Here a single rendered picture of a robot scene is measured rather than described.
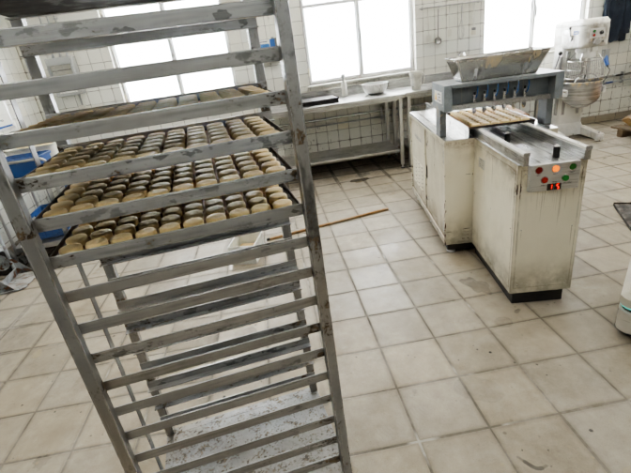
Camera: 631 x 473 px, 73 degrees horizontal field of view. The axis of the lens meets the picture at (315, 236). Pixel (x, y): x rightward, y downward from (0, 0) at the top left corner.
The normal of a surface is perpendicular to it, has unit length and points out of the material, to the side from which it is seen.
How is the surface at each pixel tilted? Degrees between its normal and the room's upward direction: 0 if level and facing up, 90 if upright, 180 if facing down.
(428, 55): 90
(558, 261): 90
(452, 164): 90
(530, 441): 0
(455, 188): 90
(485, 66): 115
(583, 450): 0
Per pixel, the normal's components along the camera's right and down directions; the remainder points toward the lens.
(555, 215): -0.03, 0.41
